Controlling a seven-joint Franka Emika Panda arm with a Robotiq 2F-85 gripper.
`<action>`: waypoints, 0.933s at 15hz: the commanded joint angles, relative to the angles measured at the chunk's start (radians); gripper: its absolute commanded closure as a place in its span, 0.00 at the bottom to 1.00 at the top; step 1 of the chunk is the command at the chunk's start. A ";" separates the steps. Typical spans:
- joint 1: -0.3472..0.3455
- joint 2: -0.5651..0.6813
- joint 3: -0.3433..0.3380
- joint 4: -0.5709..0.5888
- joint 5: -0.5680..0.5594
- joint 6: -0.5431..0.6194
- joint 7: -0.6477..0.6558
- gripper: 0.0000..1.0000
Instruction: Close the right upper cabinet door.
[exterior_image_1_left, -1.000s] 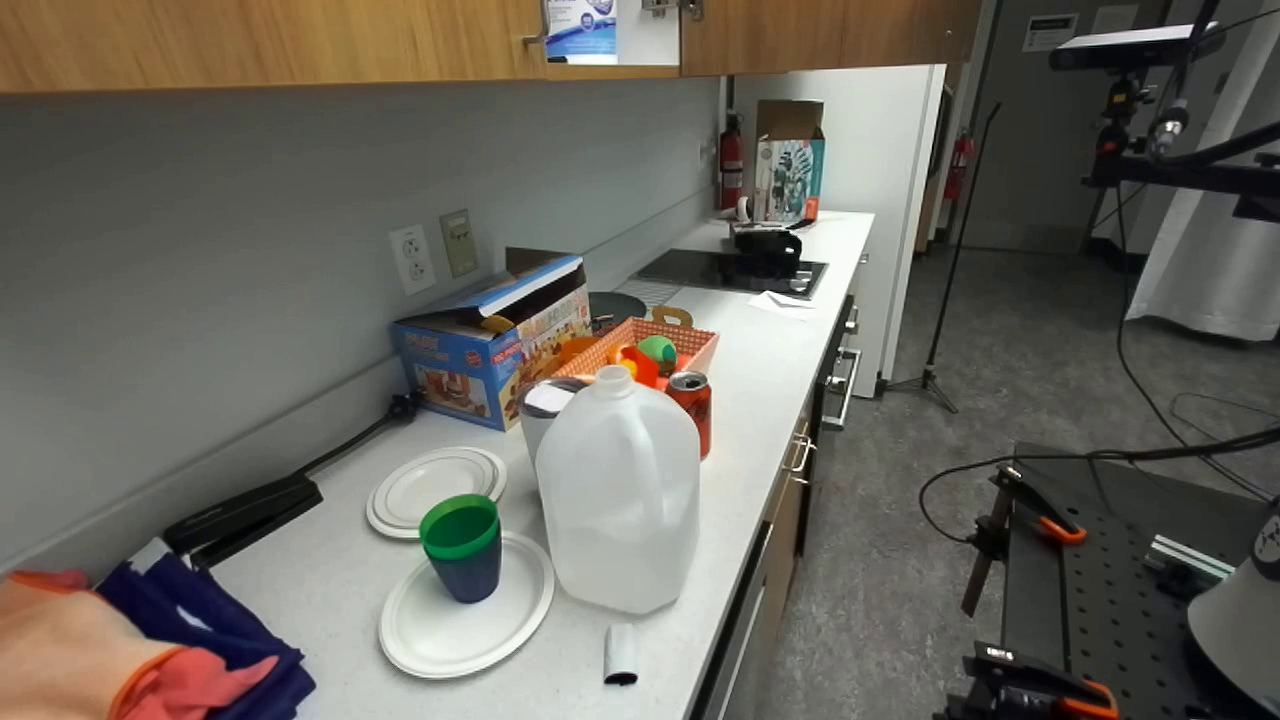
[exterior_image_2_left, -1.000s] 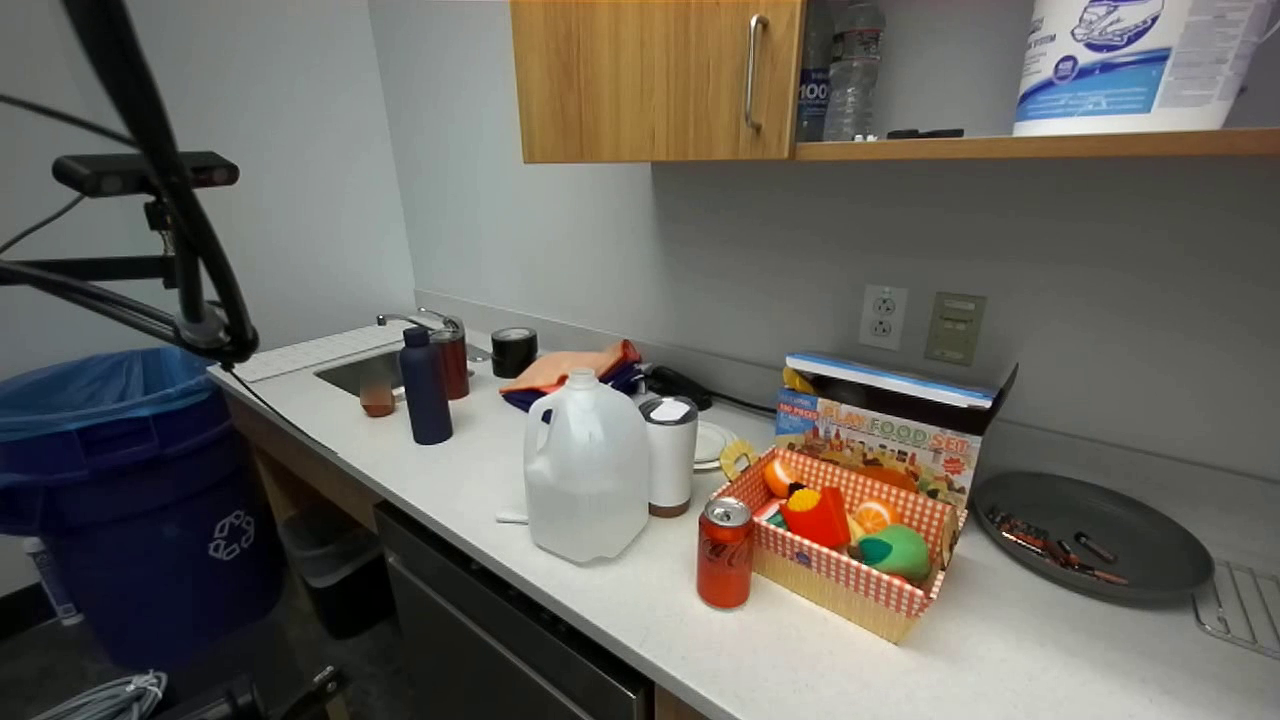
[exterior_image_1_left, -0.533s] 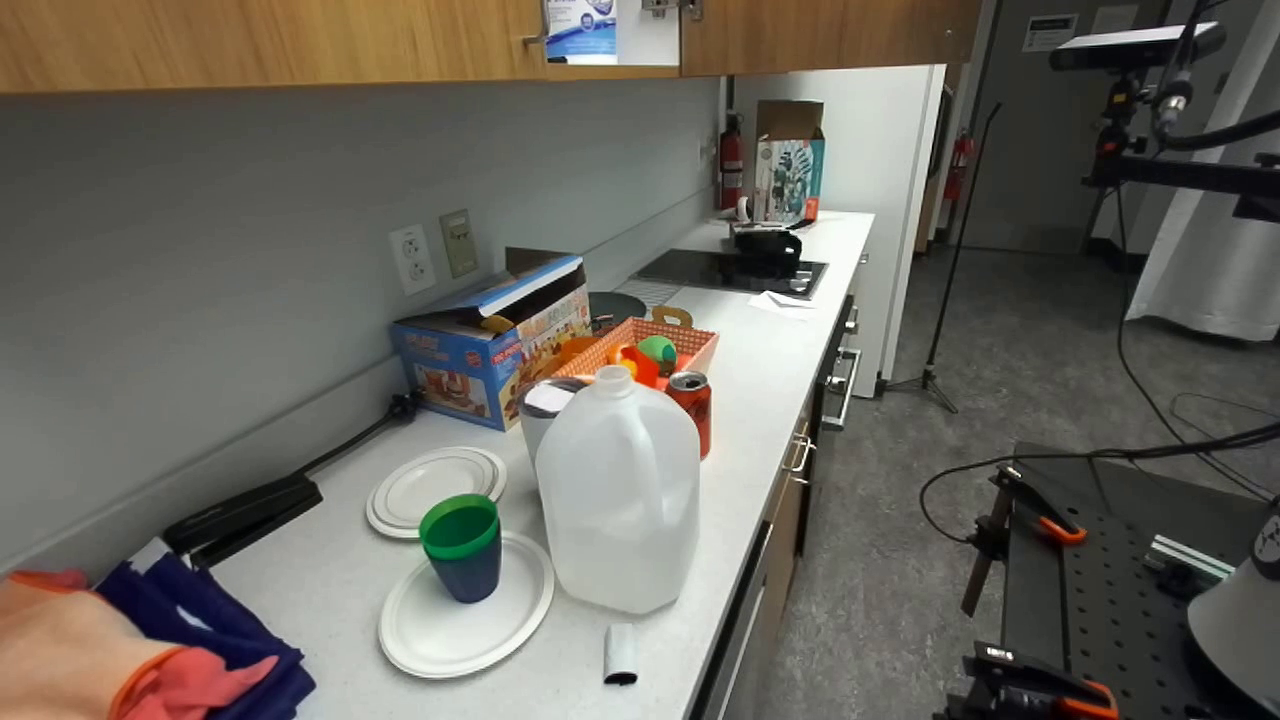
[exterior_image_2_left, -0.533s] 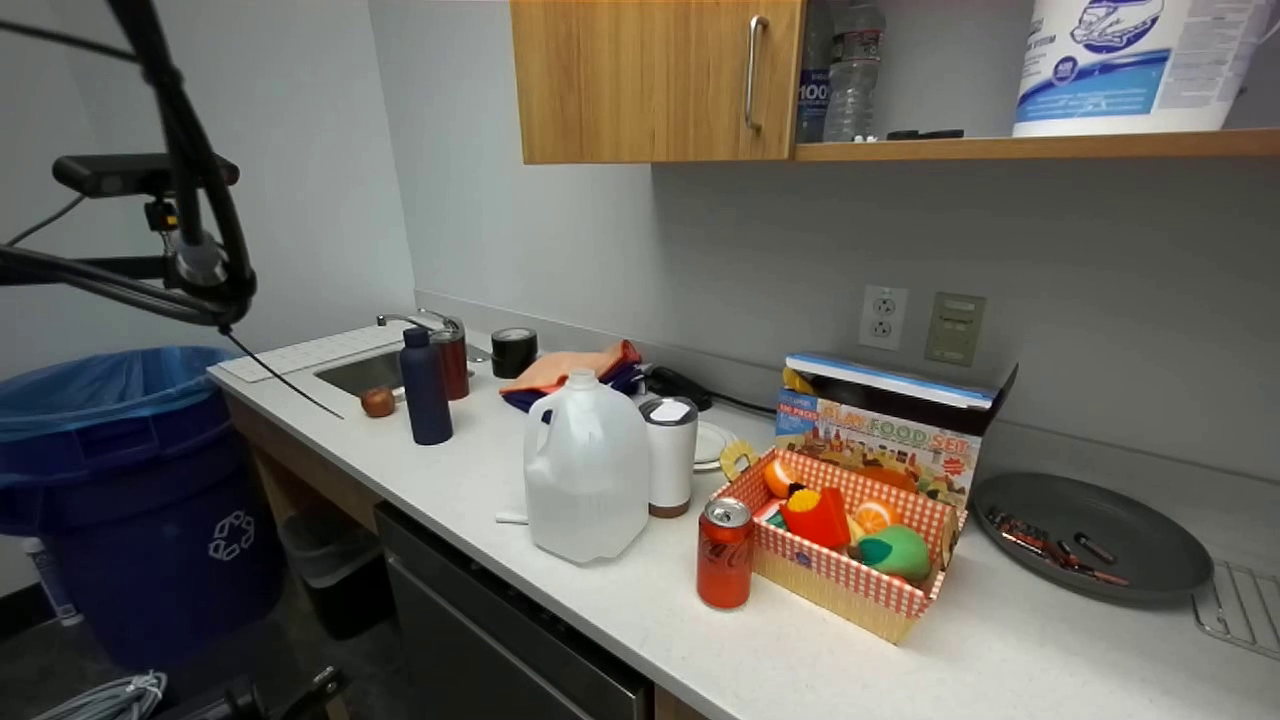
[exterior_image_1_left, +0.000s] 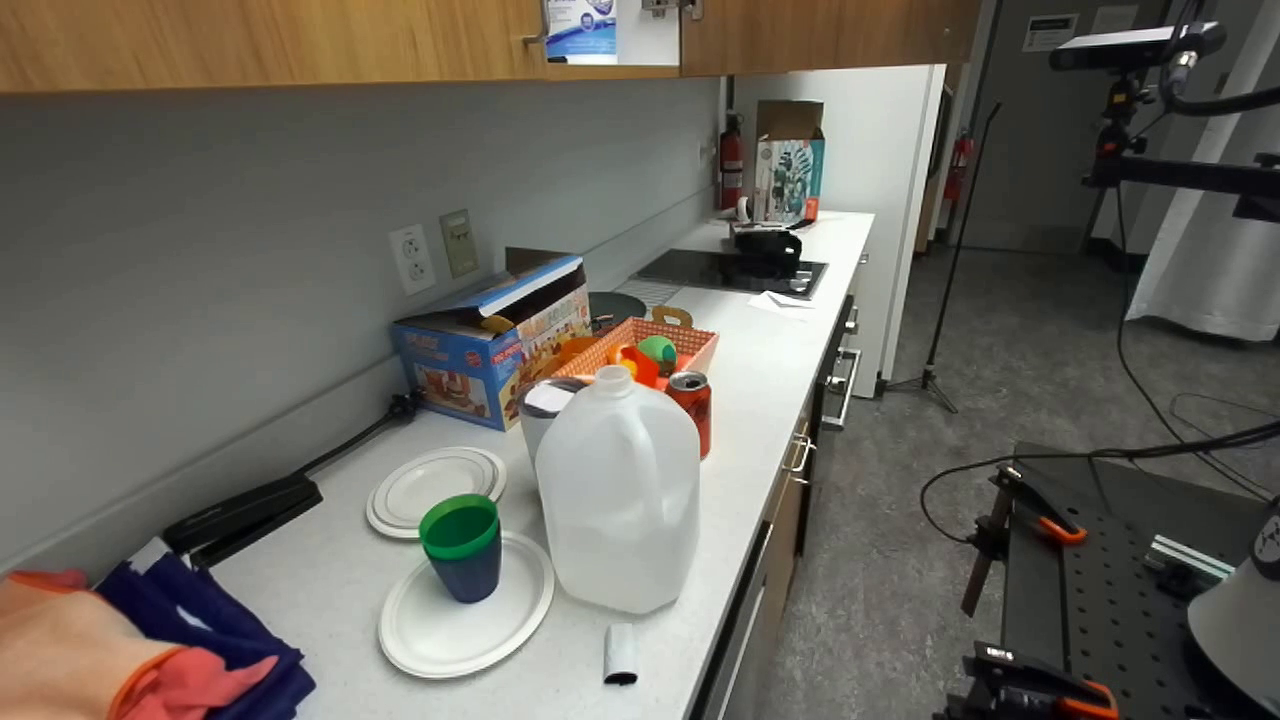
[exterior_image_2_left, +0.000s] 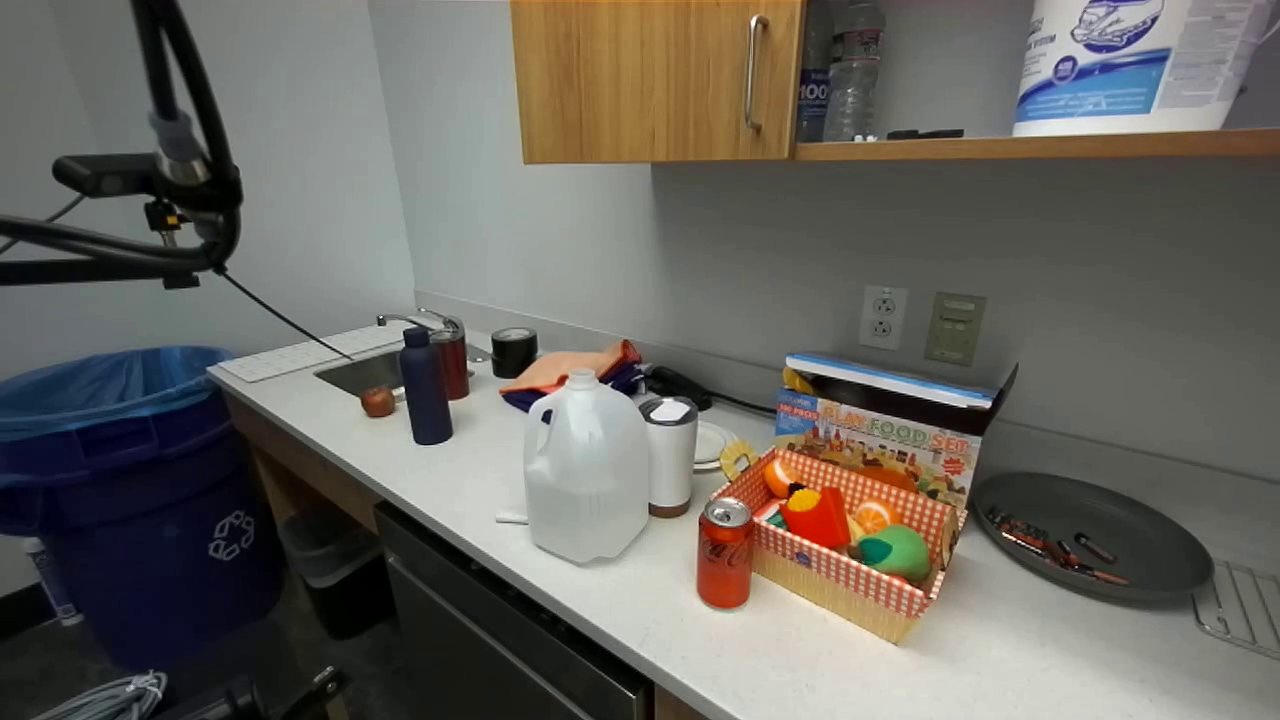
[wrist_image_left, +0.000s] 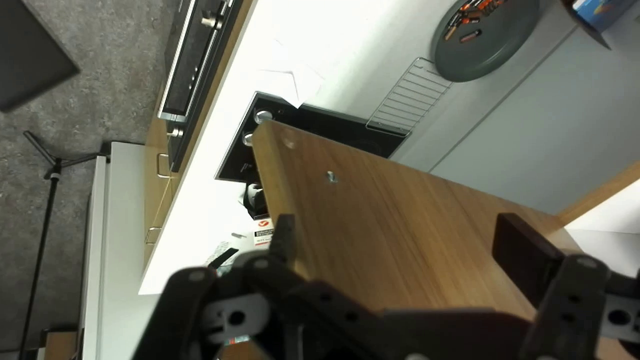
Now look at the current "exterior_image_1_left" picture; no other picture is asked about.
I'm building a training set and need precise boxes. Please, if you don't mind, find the dark blue cloth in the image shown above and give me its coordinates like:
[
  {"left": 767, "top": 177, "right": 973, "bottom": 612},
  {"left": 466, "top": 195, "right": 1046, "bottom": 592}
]
[{"left": 95, "top": 547, "right": 322, "bottom": 720}]

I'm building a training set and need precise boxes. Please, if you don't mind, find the white tall refrigerator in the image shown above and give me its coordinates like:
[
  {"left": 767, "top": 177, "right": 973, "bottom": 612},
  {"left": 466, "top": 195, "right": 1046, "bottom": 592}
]
[{"left": 738, "top": 63, "right": 950, "bottom": 398}]

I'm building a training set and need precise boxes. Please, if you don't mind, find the black pot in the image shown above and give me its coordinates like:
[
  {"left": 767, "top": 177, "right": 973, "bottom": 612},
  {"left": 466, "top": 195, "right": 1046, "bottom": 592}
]
[{"left": 723, "top": 216, "right": 814, "bottom": 280}]

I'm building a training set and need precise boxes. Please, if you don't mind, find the black floor cable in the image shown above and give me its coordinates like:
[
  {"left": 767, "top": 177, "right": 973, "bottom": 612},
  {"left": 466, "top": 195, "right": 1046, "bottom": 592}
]
[{"left": 921, "top": 405, "right": 1280, "bottom": 550}]

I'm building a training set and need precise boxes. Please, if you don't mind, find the small white plate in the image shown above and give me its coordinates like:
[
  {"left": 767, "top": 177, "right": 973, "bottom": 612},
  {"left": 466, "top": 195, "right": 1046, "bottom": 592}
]
[{"left": 363, "top": 440, "right": 511, "bottom": 545}]

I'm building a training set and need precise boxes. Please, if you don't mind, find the black stapler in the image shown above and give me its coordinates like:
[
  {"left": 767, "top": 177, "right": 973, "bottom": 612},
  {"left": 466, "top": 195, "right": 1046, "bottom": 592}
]
[{"left": 159, "top": 472, "right": 329, "bottom": 573}]

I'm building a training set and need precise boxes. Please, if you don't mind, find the beige light switch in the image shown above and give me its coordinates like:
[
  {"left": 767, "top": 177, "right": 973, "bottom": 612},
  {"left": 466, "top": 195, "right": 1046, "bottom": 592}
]
[{"left": 435, "top": 205, "right": 482, "bottom": 280}]

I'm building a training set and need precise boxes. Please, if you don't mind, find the white blue package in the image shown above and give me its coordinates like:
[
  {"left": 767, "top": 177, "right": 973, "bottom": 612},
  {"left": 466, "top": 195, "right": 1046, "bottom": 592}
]
[{"left": 542, "top": 0, "right": 623, "bottom": 69}]

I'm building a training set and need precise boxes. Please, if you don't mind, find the red fire extinguisher by door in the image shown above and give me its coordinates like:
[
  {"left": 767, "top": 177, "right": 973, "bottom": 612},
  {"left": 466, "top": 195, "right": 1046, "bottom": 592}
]
[{"left": 940, "top": 131, "right": 979, "bottom": 233}]

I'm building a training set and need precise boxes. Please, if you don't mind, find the black induction cooktop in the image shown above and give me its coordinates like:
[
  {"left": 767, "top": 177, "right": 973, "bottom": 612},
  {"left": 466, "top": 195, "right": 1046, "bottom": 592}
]
[{"left": 633, "top": 245, "right": 834, "bottom": 299}]

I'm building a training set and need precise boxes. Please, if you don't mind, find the black oven front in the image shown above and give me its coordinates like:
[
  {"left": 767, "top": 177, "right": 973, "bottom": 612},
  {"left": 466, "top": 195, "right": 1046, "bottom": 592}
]
[{"left": 814, "top": 291, "right": 870, "bottom": 443}]

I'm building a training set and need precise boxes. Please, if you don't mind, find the black dishwasher front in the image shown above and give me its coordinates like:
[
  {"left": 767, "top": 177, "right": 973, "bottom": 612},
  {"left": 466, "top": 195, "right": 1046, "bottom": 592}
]
[{"left": 692, "top": 525, "right": 780, "bottom": 720}]

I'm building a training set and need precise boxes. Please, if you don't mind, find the large white plate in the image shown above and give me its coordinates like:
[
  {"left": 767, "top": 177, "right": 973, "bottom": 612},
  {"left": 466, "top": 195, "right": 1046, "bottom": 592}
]
[{"left": 375, "top": 529, "right": 562, "bottom": 685}]

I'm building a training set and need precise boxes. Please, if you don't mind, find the orange cloth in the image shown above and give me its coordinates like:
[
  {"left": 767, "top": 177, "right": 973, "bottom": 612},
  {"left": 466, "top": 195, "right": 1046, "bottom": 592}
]
[{"left": 0, "top": 563, "right": 284, "bottom": 720}]

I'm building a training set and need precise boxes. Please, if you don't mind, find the black stereo camera on tripod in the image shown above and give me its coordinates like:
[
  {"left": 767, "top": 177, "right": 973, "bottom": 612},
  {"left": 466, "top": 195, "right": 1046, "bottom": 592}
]
[{"left": 1049, "top": 14, "right": 1228, "bottom": 72}]

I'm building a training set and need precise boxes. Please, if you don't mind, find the green plastic cup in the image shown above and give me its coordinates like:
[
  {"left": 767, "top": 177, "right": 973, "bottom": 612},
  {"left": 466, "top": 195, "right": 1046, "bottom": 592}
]
[{"left": 418, "top": 492, "right": 506, "bottom": 563}]

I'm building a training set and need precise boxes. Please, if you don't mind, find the white curtain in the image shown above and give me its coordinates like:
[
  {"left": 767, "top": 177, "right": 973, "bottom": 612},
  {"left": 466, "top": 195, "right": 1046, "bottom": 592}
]
[{"left": 1125, "top": 0, "right": 1280, "bottom": 348}]

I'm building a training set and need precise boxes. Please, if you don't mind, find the thin black light stand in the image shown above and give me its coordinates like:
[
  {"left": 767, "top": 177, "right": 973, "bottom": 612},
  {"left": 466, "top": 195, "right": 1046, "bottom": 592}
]
[{"left": 889, "top": 95, "right": 1008, "bottom": 417}]

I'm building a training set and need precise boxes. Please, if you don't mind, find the orange checkered cardboard tray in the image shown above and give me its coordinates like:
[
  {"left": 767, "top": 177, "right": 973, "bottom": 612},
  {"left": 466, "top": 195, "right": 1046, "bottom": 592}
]
[{"left": 547, "top": 316, "right": 723, "bottom": 405}]

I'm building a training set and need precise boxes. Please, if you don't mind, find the orange black bar clamp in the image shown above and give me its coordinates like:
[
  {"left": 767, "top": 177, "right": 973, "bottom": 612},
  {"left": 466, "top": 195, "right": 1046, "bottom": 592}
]
[
  {"left": 957, "top": 465, "right": 1092, "bottom": 621},
  {"left": 953, "top": 639, "right": 1125, "bottom": 720}
]

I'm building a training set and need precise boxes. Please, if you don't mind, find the wooden lower cabinet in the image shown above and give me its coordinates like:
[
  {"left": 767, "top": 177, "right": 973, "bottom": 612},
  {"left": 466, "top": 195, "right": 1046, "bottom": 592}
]
[{"left": 758, "top": 397, "right": 822, "bottom": 642}]

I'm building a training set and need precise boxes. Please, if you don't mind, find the red orange toy fruit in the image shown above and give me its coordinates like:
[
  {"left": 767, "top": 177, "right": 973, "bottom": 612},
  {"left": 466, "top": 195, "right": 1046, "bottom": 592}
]
[{"left": 614, "top": 340, "right": 670, "bottom": 393}]

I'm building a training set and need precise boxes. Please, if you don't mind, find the aluminium extrusion bar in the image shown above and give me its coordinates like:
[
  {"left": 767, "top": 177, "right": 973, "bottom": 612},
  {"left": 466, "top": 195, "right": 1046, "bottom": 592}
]
[{"left": 1149, "top": 530, "right": 1235, "bottom": 582}]

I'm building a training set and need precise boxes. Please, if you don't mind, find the black tripod with boom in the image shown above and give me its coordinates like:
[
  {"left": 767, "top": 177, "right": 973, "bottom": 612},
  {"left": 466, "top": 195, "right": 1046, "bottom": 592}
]
[{"left": 1086, "top": 63, "right": 1280, "bottom": 225}]

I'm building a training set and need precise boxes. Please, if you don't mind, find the closed wooden cabinet door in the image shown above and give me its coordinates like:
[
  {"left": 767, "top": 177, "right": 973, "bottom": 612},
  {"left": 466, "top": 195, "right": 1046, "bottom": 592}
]
[{"left": 0, "top": 0, "right": 552, "bottom": 95}]

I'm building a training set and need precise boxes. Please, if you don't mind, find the blue toy food box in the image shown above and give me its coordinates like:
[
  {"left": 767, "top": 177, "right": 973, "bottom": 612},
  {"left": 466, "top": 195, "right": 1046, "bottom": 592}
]
[{"left": 389, "top": 253, "right": 600, "bottom": 430}]

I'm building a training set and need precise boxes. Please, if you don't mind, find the translucent plastic gallon jug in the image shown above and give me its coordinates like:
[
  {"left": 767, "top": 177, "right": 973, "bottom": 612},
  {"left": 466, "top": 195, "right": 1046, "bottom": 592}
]
[{"left": 533, "top": 364, "right": 706, "bottom": 621}]

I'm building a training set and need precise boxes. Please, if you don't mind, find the teal printed carton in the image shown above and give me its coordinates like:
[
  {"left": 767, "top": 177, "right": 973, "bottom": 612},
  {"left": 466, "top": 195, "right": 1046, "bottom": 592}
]
[{"left": 758, "top": 131, "right": 827, "bottom": 225}]

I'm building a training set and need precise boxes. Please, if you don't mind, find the dark grey plate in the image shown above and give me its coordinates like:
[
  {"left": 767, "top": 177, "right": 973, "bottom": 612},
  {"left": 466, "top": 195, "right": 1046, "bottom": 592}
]
[{"left": 585, "top": 289, "right": 652, "bottom": 336}]

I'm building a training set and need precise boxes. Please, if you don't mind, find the red fire extinguisher by counter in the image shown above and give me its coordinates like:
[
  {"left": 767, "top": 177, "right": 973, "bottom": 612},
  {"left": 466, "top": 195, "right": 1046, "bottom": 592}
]
[{"left": 711, "top": 113, "right": 752, "bottom": 216}]

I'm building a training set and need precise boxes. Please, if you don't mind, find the red soda can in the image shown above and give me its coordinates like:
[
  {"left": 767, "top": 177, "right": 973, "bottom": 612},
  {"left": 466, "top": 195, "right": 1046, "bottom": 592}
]
[{"left": 666, "top": 366, "right": 717, "bottom": 465}]

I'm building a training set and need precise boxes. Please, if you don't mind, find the white wall outlet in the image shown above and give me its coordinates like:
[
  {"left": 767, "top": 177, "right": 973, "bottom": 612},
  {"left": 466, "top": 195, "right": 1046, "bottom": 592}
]
[{"left": 389, "top": 220, "right": 439, "bottom": 299}]

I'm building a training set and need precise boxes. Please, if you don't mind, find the dark blue plastic cup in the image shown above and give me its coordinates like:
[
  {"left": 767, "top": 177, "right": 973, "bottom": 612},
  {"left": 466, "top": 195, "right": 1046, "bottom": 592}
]
[{"left": 427, "top": 537, "right": 506, "bottom": 609}]

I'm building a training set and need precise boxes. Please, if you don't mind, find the black perforated robot table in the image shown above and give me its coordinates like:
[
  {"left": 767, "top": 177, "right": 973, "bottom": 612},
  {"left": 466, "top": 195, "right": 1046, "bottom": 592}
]
[{"left": 998, "top": 452, "right": 1280, "bottom": 720}]

